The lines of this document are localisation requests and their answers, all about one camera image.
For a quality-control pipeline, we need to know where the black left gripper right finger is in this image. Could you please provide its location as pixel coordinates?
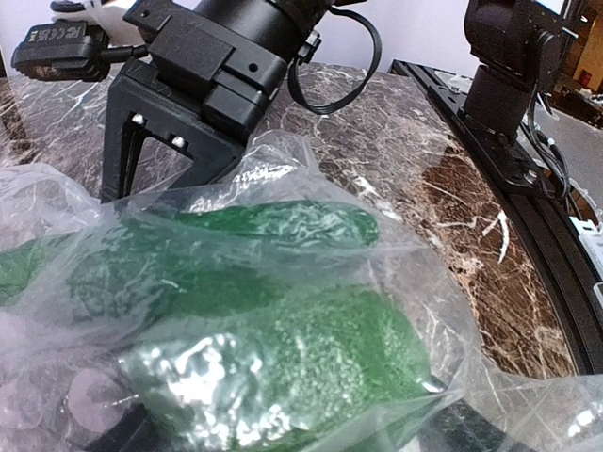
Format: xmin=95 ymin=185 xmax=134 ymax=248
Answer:
xmin=447 ymin=400 xmax=533 ymax=452

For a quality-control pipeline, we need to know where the green fake vegetable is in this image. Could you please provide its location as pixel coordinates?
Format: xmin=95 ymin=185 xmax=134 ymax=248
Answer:
xmin=1 ymin=201 xmax=434 ymax=451

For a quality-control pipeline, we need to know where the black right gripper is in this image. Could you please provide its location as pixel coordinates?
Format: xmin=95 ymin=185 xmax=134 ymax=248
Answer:
xmin=100 ymin=1 xmax=330 ymax=203

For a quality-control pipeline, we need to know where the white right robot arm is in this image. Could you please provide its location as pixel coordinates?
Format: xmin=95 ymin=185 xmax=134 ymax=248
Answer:
xmin=101 ymin=1 xmax=565 ymax=202

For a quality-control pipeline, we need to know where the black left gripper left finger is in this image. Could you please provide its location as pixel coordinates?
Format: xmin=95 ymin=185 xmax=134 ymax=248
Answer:
xmin=84 ymin=404 xmax=155 ymax=452

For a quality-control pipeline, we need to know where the black front rail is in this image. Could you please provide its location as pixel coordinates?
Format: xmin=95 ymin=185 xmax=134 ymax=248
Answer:
xmin=390 ymin=60 xmax=602 ymax=375

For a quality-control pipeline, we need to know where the clear zip top bag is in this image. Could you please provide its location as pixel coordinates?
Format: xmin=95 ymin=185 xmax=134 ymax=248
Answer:
xmin=1 ymin=132 xmax=602 ymax=451

